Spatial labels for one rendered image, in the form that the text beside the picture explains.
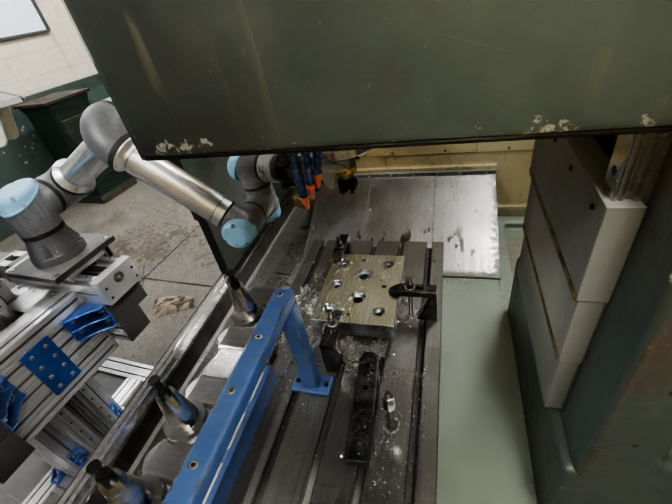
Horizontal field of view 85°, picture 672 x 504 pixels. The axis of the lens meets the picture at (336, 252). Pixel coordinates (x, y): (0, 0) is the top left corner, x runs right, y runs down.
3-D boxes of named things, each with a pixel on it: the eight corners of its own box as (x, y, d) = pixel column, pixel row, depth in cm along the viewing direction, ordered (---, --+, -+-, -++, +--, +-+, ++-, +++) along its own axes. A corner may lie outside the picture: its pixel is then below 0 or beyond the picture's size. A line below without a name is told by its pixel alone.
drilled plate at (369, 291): (313, 331, 102) (309, 319, 99) (337, 265, 124) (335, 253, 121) (395, 339, 96) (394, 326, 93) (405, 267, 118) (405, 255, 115)
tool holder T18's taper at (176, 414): (183, 438, 52) (163, 413, 48) (163, 426, 54) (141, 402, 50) (205, 411, 55) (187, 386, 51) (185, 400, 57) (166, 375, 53)
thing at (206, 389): (180, 404, 59) (178, 401, 59) (197, 375, 63) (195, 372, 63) (217, 410, 57) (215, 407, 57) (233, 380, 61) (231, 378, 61)
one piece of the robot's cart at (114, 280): (28, 292, 125) (10, 272, 120) (62, 266, 135) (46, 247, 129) (113, 306, 111) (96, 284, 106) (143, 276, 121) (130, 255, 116)
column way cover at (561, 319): (537, 410, 79) (604, 207, 49) (511, 269, 115) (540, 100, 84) (563, 414, 78) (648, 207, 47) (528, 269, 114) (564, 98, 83)
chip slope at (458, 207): (288, 295, 164) (273, 249, 148) (327, 215, 214) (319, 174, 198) (504, 310, 138) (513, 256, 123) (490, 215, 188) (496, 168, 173)
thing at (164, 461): (136, 477, 51) (133, 474, 50) (159, 439, 55) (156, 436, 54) (177, 487, 49) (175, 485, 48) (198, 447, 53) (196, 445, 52)
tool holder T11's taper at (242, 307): (254, 319, 69) (243, 293, 65) (232, 320, 70) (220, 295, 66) (260, 302, 73) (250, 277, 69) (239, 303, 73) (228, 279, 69)
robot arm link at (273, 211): (247, 232, 100) (232, 197, 94) (262, 210, 108) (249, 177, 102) (273, 230, 98) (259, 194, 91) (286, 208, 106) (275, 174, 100)
